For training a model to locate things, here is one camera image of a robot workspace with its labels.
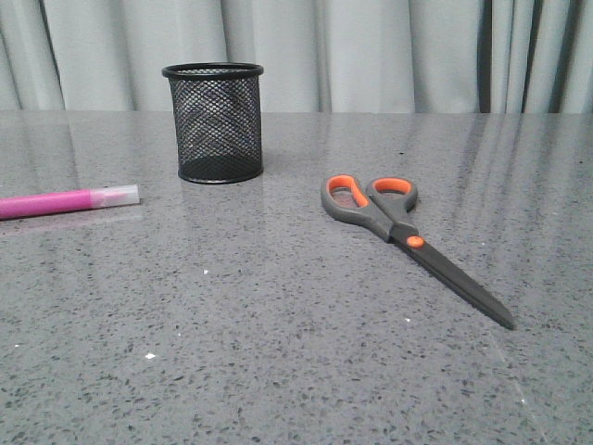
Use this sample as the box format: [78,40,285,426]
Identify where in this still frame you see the grey orange scissors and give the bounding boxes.
[321,174,516,330]

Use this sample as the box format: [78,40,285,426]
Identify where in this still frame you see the black mesh pen cup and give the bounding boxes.
[161,62,264,184]

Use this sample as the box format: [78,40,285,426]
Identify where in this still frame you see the pale grey curtain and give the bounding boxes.
[1,1,592,113]

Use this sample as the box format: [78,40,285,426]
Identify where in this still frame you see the pink highlighter pen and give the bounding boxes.
[1,184,140,221]

